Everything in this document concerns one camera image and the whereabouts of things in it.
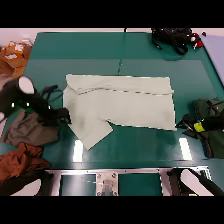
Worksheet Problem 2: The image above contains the orange garment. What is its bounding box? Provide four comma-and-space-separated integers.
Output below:
0, 40, 33, 78

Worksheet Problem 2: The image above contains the black cable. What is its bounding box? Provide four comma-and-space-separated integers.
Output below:
41, 84, 65, 105

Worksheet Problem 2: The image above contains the black garment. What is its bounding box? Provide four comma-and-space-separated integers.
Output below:
150, 27, 203, 56

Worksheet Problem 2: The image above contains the rust-brown garment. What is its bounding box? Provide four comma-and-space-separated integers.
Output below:
0, 142, 53, 183

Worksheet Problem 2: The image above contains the white T-shirt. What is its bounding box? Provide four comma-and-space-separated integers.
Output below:
62, 73, 178, 151

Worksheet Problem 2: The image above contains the silver frame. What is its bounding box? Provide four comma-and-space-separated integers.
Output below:
44, 166, 212, 197

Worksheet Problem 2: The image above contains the dark green garment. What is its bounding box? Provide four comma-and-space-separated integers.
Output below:
192, 96, 224, 160

